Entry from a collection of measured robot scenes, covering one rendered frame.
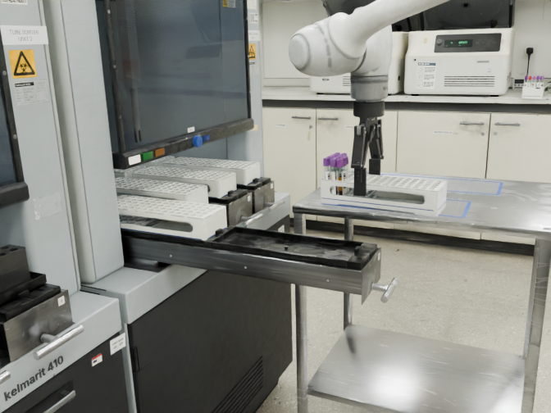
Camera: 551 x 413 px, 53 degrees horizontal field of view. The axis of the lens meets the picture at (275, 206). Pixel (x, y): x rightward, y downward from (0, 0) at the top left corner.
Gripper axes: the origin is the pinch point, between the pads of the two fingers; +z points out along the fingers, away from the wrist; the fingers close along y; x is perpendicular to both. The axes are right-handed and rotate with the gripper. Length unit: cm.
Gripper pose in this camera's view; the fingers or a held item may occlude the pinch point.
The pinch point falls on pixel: (367, 181)
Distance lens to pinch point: 142.1
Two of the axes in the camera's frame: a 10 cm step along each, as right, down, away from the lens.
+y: 4.8, -2.6, 8.4
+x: -8.8, -1.1, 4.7
